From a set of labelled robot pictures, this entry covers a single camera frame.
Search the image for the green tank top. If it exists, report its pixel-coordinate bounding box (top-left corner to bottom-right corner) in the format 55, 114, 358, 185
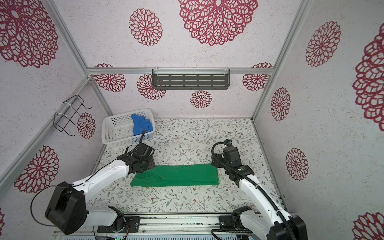
131, 164, 219, 188

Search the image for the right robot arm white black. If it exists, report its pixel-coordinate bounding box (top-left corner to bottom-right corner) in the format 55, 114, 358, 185
211, 142, 308, 240

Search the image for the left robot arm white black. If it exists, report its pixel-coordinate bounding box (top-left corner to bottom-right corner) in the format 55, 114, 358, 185
45, 143, 155, 235

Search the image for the blue tank top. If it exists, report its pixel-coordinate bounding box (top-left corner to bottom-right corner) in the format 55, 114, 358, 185
131, 114, 154, 136

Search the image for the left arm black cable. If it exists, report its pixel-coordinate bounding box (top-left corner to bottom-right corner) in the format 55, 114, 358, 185
29, 129, 147, 227

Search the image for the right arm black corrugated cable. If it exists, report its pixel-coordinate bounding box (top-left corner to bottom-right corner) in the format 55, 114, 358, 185
211, 141, 298, 240

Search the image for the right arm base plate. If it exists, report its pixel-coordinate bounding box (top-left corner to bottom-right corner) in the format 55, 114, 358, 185
219, 214, 249, 231

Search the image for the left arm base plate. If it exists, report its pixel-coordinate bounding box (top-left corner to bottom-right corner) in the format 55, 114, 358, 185
97, 216, 141, 234

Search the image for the aluminium front rail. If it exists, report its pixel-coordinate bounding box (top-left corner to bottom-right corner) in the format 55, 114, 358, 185
53, 212, 259, 238

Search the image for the grey metal wall shelf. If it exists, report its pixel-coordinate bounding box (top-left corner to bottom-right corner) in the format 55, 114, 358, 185
152, 69, 231, 90

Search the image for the black wire wall rack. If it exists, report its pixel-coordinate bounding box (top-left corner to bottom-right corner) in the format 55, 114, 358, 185
53, 95, 91, 137

